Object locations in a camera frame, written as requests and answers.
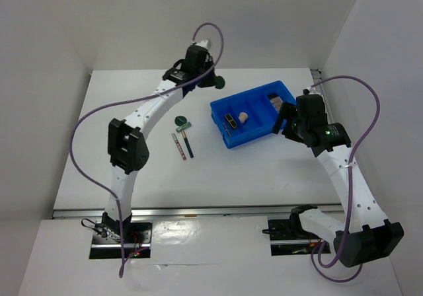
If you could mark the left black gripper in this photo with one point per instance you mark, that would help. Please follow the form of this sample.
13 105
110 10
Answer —
211 82

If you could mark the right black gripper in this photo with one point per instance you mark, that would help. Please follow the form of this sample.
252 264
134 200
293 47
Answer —
287 110

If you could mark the clear eyeshadow palette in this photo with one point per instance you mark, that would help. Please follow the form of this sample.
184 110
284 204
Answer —
276 103

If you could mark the black square powder compact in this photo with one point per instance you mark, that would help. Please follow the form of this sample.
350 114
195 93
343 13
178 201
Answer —
273 96

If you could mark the beige makeup sponge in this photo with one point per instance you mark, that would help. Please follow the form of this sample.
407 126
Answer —
243 117

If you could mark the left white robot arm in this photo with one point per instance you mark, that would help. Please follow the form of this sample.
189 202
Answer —
127 137

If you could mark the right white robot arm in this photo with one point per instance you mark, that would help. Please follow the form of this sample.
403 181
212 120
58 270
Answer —
367 233

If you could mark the blue plastic divided bin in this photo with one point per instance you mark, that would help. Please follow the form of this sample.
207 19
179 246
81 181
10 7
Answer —
262 115

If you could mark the green clear lipstick tube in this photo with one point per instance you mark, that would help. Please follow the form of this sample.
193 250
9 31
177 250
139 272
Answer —
183 127

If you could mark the green gold mascara pen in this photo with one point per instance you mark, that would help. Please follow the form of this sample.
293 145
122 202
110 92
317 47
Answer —
185 137

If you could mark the red lip gloss tube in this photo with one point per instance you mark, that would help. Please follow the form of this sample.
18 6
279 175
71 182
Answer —
178 146

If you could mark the aluminium front rail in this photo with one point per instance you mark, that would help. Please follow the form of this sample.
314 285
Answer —
181 212

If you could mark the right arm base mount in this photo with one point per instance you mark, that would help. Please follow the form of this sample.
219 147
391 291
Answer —
285 242

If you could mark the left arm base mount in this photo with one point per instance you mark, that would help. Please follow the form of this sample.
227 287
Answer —
106 245

